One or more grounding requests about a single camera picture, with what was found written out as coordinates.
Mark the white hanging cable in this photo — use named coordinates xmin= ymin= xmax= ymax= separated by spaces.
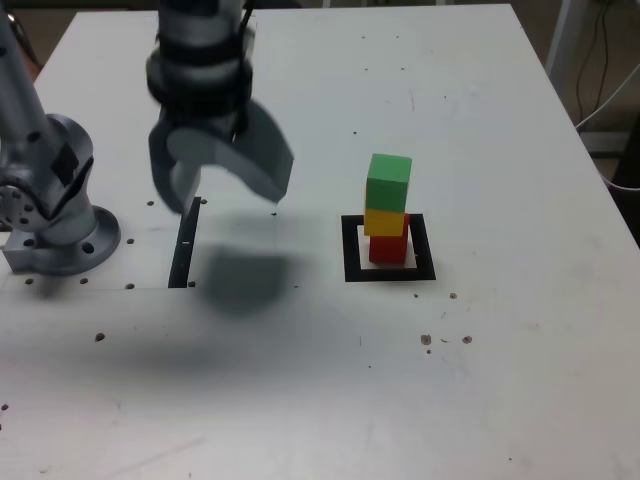
xmin=573 ymin=64 xmax=640 ymax=132

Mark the white metal frame post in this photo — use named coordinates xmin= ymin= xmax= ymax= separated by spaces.
xmin=544 ymin=0 xmax=574 ymax=89

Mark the black tape strip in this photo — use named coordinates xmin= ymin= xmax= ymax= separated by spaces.
xmin=167 ymin=196 xmax=202 ymax=290

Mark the black tape square outline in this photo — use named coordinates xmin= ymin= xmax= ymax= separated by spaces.
xmin=340 ymin=213 xmax=437 ymax=284

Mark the black hanging cable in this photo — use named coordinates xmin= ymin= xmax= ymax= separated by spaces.
xmin=574 ymin=0 xmax=609 ymax=124

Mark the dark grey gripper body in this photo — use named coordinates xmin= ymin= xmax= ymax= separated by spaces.
xmin=160 ymin=111 xmax=241 ymax=144

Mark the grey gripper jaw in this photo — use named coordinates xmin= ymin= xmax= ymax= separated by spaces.
xmin=147 ymin=121 xmax=202 ymax=217
xmin=166 ymin=98 xmax=296 ymax=204

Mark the green cube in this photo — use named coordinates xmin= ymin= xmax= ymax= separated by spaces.
xmin=365 ymin=153 xmax=413 ymax=214

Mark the yellow cube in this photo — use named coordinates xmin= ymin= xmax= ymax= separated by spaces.
xmin=363 ymin=207 xmax=406 ymax=238

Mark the red cube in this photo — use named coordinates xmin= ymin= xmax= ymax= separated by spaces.
xmin=368 ymin=213 xmax=411 ymax=265

